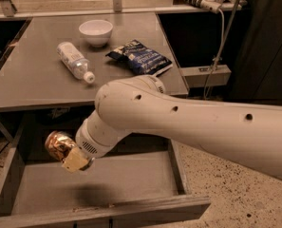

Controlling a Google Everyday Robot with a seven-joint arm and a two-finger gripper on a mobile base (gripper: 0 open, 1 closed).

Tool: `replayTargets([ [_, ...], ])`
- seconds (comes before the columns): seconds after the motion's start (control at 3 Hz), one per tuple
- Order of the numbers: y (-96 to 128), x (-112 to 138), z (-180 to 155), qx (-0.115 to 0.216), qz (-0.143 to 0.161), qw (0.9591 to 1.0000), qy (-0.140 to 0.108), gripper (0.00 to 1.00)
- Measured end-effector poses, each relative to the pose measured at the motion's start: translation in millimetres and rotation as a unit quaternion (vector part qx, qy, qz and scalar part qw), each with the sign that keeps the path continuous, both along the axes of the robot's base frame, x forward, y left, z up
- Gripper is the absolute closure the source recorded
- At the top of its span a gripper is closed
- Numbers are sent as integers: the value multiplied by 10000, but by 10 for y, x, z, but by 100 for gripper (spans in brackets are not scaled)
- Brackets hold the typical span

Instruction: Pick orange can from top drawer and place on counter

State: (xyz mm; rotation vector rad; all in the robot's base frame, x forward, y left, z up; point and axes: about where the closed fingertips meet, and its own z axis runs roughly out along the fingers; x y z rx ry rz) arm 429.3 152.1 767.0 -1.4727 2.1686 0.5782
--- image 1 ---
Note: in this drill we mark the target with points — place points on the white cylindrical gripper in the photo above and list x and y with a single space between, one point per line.
87 143

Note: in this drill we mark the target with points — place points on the crushed orange soda can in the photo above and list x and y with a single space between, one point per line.
58 145

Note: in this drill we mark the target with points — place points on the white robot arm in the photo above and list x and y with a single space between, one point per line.
248 134

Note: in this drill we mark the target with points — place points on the open grey drawer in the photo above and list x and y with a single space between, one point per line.
141 182

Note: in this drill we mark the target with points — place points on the grey counter cabinet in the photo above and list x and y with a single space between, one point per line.
34 77

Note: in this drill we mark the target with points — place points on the clear plastic water bottle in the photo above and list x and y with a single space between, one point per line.
75 62

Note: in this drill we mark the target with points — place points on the blue chip bag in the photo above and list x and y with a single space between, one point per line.
141 59

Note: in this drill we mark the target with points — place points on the white ceramic bowl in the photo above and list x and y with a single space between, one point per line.
96 32

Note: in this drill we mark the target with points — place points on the grey metal bracket box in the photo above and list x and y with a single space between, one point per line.
201 76

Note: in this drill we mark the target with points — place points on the metal shelf rail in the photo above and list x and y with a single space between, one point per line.
31 8

